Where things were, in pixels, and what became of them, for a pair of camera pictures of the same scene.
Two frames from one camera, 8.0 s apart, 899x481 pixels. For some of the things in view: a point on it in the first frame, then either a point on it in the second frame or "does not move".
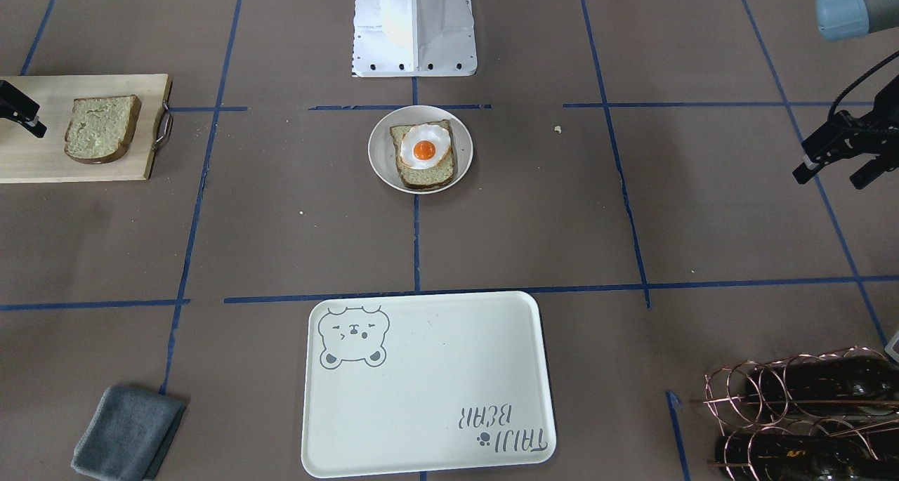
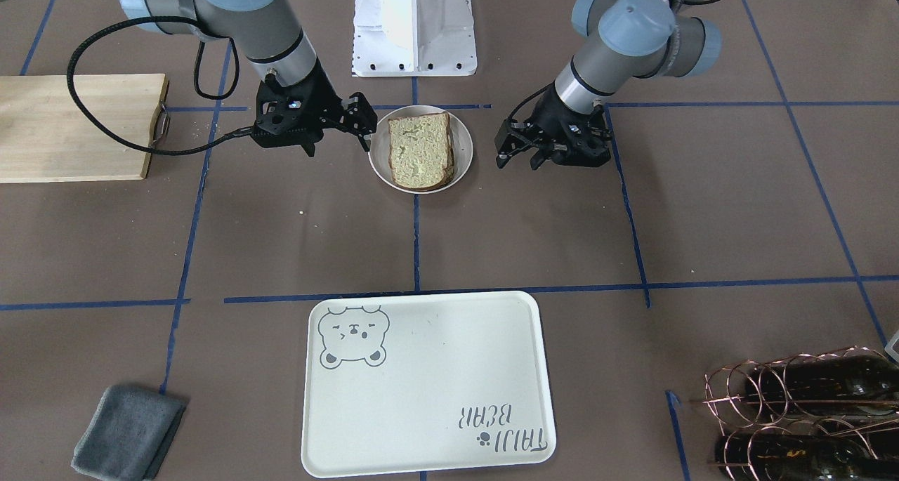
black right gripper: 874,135 → 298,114
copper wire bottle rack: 831,416 does not move
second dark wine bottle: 777,456 does not move
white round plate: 381,151 does not move
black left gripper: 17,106 → 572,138
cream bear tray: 425,382 does not move
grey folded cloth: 127,434 does not move
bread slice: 101,128 → 421,151
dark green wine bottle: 829,386 does not move
